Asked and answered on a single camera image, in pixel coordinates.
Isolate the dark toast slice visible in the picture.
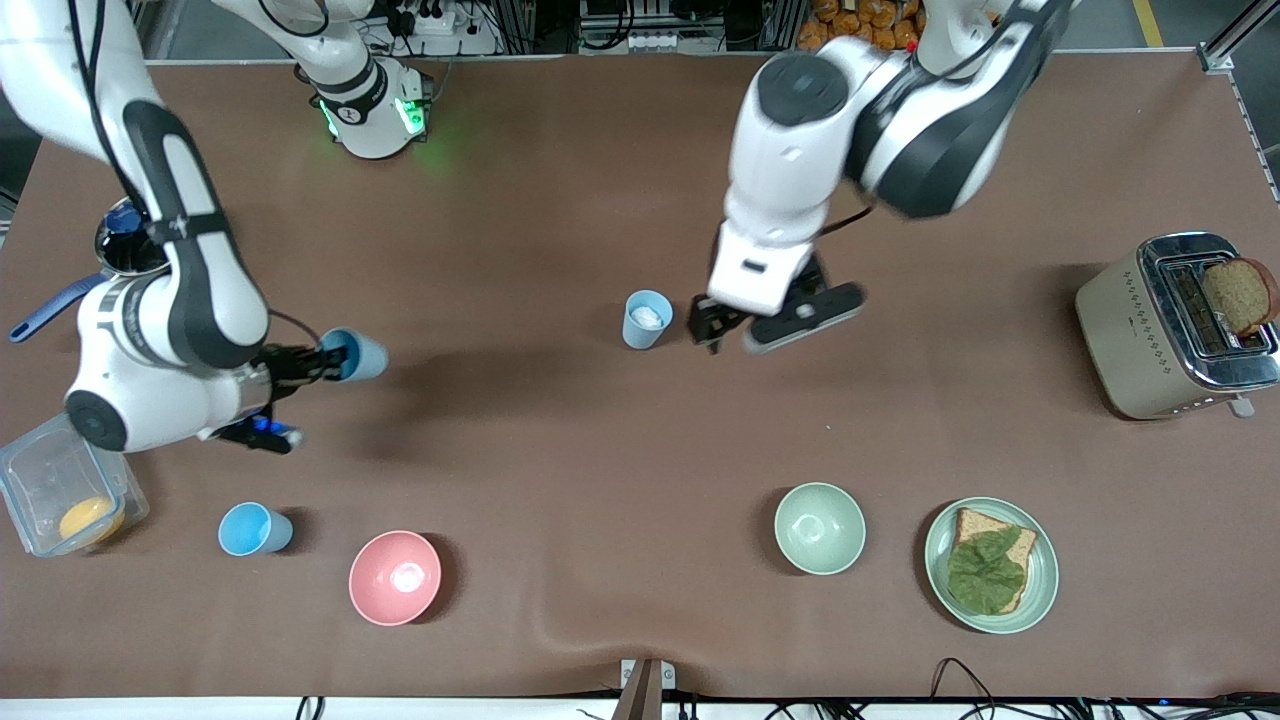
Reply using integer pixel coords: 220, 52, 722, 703
1200, 257, 1280, 339

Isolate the bag of orange snacks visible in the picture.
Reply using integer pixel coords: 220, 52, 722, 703
796, 0, 923, 53

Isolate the pale green bowl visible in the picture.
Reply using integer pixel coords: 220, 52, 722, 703
774, 482, 867, 576

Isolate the brown bread slice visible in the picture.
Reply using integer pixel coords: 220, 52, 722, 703
952, 507, 1039, 615

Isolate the white power strip with plugs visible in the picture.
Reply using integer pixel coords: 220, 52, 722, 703
385, 0, 503, 57

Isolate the orange round food piece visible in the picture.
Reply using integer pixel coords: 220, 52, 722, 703
58, 496, 127, 547

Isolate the clear plastic food container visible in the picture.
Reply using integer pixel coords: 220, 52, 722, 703
0, 411, 151, 559

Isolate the pink bowl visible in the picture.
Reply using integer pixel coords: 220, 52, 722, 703
348, 530, 443, 628

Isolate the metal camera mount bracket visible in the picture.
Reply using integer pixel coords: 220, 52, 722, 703
612, 658, 677, 720

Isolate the black looped floor cable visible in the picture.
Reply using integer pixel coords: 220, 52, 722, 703
930, 656, 1001, 713

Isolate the green lettuce leaf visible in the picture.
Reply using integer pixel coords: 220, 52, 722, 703
946, 527, 1029, 615

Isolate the blue plastic cup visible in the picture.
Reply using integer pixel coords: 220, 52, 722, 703
621, 289, 675, 351
320, 327, 390, 384
218, 501, 295, 557

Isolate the pale green plate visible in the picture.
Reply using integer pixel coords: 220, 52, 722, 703
924, 497, 1060, 635

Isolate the black saucepan with blue handle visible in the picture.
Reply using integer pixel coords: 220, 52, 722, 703
8, 196, 173, 345

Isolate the long white power strip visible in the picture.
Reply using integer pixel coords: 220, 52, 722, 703
578, 28, 727, 55

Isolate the silver beige toaster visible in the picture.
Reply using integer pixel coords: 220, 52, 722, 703
1075, 232, 1280, 421

